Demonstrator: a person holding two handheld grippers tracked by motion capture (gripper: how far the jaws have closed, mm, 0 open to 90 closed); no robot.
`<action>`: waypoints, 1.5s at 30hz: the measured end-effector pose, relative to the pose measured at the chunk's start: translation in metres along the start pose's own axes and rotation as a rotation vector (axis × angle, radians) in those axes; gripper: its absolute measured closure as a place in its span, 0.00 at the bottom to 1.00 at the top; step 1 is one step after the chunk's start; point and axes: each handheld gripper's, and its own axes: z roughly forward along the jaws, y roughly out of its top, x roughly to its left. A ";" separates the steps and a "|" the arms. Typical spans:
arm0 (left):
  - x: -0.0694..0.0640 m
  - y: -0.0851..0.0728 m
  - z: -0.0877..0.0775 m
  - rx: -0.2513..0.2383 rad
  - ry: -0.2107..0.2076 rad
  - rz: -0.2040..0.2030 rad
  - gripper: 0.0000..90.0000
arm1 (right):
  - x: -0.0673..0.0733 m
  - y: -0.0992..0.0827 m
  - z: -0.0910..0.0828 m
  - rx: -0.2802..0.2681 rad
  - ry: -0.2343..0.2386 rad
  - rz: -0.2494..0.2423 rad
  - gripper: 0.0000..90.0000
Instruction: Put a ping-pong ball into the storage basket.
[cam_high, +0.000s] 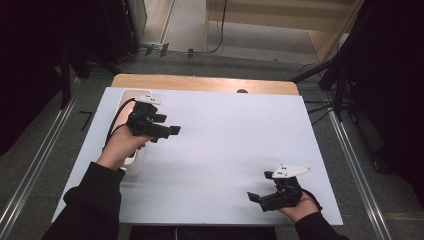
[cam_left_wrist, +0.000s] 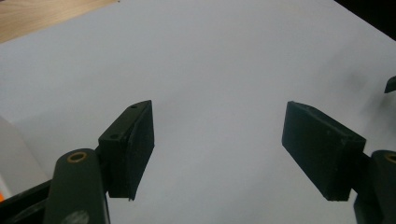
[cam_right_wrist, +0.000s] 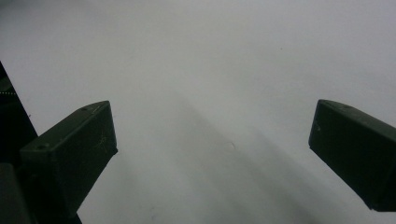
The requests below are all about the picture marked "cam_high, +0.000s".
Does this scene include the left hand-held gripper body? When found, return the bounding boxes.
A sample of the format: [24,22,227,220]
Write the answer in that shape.
[126,94,171,144]

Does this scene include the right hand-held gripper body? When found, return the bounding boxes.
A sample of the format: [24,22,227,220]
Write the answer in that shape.
[259,164,313,213]

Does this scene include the person's right hand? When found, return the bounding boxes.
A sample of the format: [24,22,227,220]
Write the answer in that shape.
[278,191,321,224]

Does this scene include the person's left hand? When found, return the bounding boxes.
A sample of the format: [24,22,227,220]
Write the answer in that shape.
[96,124,153,171]

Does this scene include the person's black clothed body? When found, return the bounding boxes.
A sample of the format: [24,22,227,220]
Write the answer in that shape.
[129,225,278,240]

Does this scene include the black stand legs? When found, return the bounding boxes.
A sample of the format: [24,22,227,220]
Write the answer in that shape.
[289,56,354,126]

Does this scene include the black curtain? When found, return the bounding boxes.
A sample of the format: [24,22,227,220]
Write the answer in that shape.
[0,0,144,156]
[293,0,424,208]

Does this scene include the light wooden furniture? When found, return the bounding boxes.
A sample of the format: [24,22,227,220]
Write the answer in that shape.
[204,0,364,63]

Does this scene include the metal floor rail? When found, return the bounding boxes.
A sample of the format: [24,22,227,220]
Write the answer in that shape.
[0,78,81,234]
[328,109,393,240]

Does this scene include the thin hanging black cable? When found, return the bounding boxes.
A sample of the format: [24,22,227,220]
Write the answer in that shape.
[204,0,229,55]

